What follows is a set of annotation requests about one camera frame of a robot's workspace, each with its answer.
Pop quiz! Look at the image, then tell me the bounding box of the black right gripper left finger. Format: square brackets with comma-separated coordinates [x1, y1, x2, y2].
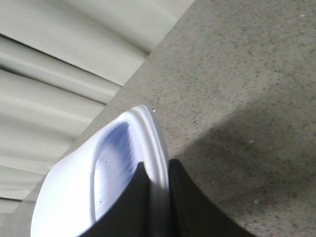
[82, 162, 151, 237]

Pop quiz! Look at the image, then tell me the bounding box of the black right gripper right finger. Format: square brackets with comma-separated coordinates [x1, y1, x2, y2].
[168, 159, 252, 237]

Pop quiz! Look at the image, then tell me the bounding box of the light blue slipper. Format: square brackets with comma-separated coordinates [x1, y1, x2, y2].
[30, 105, 171, 237]

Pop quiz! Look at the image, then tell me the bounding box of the pale green curtain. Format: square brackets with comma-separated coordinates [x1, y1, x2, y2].
[0, 0, 192, 212]

